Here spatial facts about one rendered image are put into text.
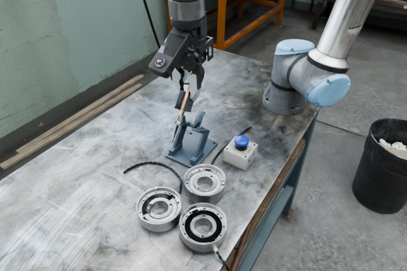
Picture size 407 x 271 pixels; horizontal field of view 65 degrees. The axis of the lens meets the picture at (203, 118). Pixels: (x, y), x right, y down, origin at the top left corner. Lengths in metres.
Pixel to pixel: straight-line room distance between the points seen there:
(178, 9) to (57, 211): 0.54
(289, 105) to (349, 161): 1.22
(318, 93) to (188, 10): 0.44
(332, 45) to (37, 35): 1.81
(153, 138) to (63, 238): 0.37
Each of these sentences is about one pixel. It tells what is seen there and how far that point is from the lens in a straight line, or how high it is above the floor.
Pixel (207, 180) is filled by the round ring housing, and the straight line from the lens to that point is 0.83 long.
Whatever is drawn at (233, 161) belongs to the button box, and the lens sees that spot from 0.88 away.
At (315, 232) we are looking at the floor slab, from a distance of 1.81.
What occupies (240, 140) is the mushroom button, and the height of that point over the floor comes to 0.87.
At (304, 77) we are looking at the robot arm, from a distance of 0.95.
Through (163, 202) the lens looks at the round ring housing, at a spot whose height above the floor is 0.82.
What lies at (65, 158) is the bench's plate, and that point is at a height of 0.80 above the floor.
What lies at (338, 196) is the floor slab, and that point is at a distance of 2.01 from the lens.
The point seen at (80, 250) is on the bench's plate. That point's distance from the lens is 0.78.
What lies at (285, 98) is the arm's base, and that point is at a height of 0.86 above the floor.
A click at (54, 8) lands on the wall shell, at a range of 2.32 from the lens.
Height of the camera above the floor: 1.44
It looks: 37 degrees down
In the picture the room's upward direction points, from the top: 1 degrees clockwise
